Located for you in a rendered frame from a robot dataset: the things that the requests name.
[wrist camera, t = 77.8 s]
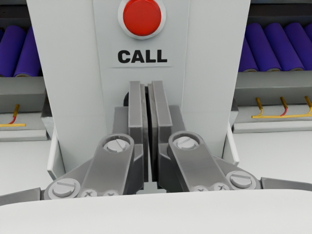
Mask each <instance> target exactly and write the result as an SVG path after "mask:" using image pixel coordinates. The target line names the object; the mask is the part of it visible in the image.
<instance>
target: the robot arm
mask: <svg viewBox="0 0 312 234"><path fill-rule="evenodd" d="M147 115H148V120H147ZM148 142H149V153H150V164H151V175H152V182H157V189H165V190H166V193H161V194H143V195H136V192H137V191H139V190H144V182H149V171H148ZM0 234H312V184H311V183H307V182H297V181H290V180H282V179H274V178H267V177H261V179H260V180H258V179H257V178H256V177H255V176H254V175H252V174H251V173H249V172H247V171H245V170H243V169H241V168H239V167H237V166H235V165H233V164H231V163H229V162H227V161H225V160H223V159H221V158H219V157H217V156H215V155H213V154H212V153H211V152H210V150H209V148H208V147H207V145H206V144H205V142H204V140H203V139H202V137H201V136H200V135H198V134H196V133H194V132H191V131H187V128H186V125H185V122H184V118H183V115H182V111H181V108H180V105H168V101H167V97H166V92H165V88H164V84H163V80H157V81H152V83H151V84H148V114H147V109H146V97H145V87H144V84H141V83H140V81H129V106H123V107H114V111H113V120H112V129H111V134H109V135H106V136H104V137H103V138H102V139H101V140H100V141H99V143H98V146H97V148H96V151H95V153H94V156H93V157H92V158H90V159H89V160H87V161H85V162H84V163H82V164H81V165H79V166H77V167H76V168H74V169H72V170H71V171H69V172H67V173H66V174H64V175H63V176H61V177H60V178H58V179H56V180H55V181H53V182H52V183H51V184H49V185H48V187H47V188H46V189H44V190H41V189H40V187H39V188H33V189H28V190H24V191H20V192H15V193H10V194H6V195H0Z"/></svg>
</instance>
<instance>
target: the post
mask: <svg viewBox="0 0 312 234"><path fill-rule="evenodd" d="M26 1H27V6H28V10H29V14H30V18H31V23H32V28H33V32H34V36H35V41H36V45H37V49H38V54H39V59H40V63H41V68H42V72H43V76H44V81H45V86H46V90H47V95H48V99H49V103H50V107H51V111H52V117H53V121H54V125H55V130H56V134H57V138H58V143H59V148H60V152H61V156H62V161H63V165H64V169H65V173H67V172H69V171H71V170H72V169H74V168H76V167H77V166H79V165H81V164H82V163H84V162H85V161H87V160H89V159H90V158H92V157H93V156H94V153H95V151H96V148H97V146H98V143H99V141H100V140H101V139H102V138H103V137H104V136H106V135H107V132H106V123H105V114H104V102H103V93H102V84H101V75H100V66H99V57H98V45H97V36H96V27H95V18H94V9H93V0H26ZM250 1H251V0H190V2H189V16H188V34H187V48H186V61H185V75H184V88H183V102H182V115H183V118H184V122H185V125H186V128H187V131H191V132H194V133H196V134H198V135H200V136H201V137H202V139H203V140H204V142H205V144H206V145H207V147H208V148H209V150H210V152H211V153H212V154H213V155H215V156H217V157H219V158H221V159H222V156H223V151H224V146H225V140H226V135H227V130H228V123H229V118H230V112H231V107H232V101H233V96H234V90H235V84H236V79H237V73H238V68H239V63H240V58H241V50H242V45H243V40H244V35H245V29H246V24H247V17H248V12H249V7H250ZM148 171H149V182H144V190H139V191H137V192H136V195H143V194H161V193H166V190H165V189H157V182H152V175H151V164H150V148H149V142H148Z"/></svg>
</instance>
